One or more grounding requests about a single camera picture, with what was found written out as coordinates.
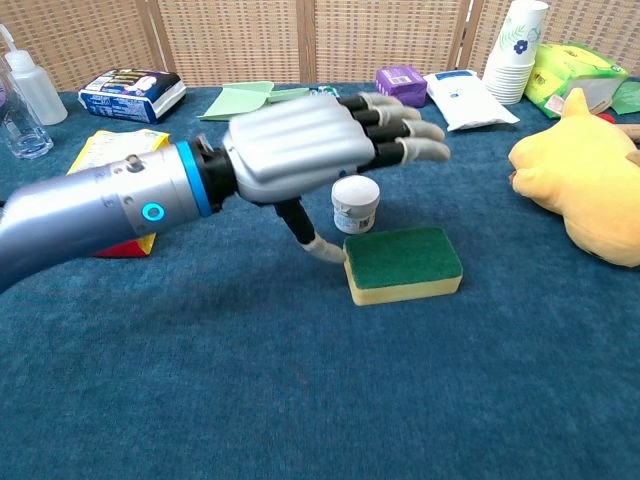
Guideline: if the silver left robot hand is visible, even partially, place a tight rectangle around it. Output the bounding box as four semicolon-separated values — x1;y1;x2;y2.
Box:
219;91;452;265

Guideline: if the green and yellow sponge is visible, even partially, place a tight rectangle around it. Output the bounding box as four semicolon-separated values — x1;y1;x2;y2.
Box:
343;227;464;307

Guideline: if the mint green dustpan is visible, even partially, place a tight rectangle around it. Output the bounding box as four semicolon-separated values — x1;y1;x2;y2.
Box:
198;80;312;123

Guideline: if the small white jar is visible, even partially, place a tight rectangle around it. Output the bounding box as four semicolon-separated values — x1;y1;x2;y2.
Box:
331;174;381;235

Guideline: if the purple box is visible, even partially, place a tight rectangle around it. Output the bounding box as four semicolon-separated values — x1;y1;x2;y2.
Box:
375;65;429;113

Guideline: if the woven wooden folding screen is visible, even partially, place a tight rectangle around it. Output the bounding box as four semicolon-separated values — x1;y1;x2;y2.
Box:
0;0;640;94

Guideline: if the white wet wipes pack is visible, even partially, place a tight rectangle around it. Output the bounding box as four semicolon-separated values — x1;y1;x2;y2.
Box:
423;69;521;133

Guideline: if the dark blue pad package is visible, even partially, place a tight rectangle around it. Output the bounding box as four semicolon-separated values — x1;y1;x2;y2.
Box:
78;68;188;125

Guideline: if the yellow red snack bag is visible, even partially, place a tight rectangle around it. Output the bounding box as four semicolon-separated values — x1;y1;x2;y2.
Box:
67;128;171;259

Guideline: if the stack of paper cups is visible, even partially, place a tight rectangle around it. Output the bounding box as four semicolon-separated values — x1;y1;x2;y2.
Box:
481;0;550;106

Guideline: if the blue table cloth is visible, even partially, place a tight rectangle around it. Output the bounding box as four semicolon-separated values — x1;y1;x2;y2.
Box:
0;77;640;480

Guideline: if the white squeeze bottle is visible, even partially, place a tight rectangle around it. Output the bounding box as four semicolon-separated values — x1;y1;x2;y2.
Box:
0;23;69;126

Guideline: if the green tissue box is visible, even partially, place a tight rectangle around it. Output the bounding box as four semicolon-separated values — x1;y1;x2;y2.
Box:
523;42;630;120

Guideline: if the clear plastic water bottle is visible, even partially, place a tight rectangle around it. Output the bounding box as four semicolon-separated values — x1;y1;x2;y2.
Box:
0;64;55;160

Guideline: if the yellow plush toy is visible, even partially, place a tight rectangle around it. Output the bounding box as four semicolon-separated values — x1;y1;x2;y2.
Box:
507;87;640;267

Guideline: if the green sachet packet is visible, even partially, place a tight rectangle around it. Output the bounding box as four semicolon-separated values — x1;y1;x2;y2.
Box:
609;81;640;115

